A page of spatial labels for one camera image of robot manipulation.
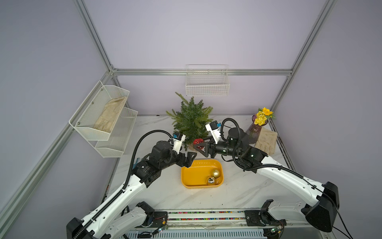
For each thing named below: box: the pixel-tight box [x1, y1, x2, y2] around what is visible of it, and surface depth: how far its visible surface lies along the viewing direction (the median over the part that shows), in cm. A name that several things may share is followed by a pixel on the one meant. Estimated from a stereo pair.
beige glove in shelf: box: [93, 96, 127, 133], surface depth 81 cm
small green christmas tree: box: [165, 92, 214, 152], surface depth 80 cm
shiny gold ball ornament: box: [211, 169, 221, 179], surface depth 87 cm
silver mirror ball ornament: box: [207, 177, 215, 184], surface depth 84 cm
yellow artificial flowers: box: [253, 107, 276, 126], surface depth 88 cm
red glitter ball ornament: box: [192, 137, 205, 150], surface depth 65 cm
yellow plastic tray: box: [181, 159, 224, 189], surface depth 91 cm
